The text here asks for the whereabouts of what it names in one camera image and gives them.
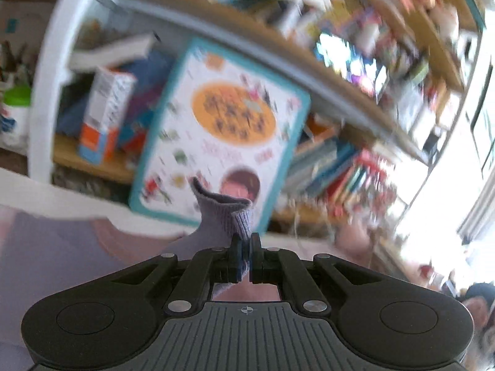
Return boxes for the children's picture book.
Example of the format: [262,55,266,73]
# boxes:
[129,38,312,234]

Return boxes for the smartphone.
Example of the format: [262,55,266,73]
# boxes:
[315,33,389,97]

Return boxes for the row of thin colourful books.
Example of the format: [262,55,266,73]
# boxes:
[286,116,399,217]

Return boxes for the row of upright books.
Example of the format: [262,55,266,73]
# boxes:
[193,0,465,86]

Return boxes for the white orange toothbrush box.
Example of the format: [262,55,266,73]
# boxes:
[77,66,138,165]

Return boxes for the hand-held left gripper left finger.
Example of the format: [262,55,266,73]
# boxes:
[112,234,244,316]

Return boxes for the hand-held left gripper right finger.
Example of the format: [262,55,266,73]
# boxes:
[249,232,381,315]

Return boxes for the leaning blue books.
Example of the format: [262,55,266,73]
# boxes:
[58,50,174,151]

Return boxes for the white wooden bookshelf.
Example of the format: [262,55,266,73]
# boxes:
[27,0,484,186]

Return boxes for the white tub green lid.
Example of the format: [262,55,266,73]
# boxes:
[0,85,32,151]

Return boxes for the thick white-paged book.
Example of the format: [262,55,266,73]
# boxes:
[70,33,157,74]

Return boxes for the purple and pink sweater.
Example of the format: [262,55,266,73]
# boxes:
[0,177,341,371]

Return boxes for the pink plush toy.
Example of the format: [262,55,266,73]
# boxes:
[336,216,381,258]

